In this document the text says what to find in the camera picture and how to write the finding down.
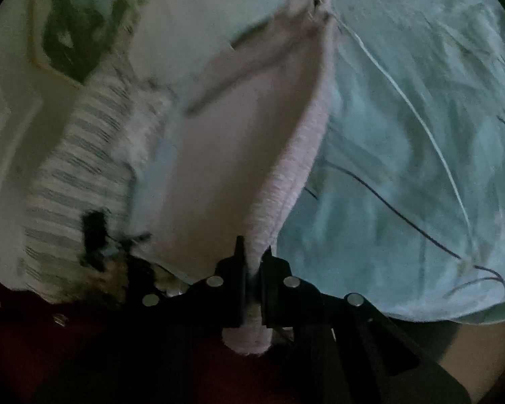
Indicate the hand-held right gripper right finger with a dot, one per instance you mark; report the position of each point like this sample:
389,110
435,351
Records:
273,290

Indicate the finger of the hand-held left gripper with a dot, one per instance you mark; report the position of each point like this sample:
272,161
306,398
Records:
130,238

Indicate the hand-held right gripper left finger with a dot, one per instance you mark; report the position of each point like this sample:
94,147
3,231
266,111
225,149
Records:
235,286

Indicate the pink knit garment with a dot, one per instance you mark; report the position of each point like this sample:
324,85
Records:
244,143

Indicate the grey striped white cloth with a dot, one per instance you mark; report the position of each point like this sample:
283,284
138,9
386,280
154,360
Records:
84,168

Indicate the dark red clothing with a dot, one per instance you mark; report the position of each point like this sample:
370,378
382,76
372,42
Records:
46,353

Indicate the pale blue floral blanket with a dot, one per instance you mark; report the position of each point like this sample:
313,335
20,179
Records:
404,155

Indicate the green leaf patterned cloth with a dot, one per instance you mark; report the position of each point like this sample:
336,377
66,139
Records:
80,21

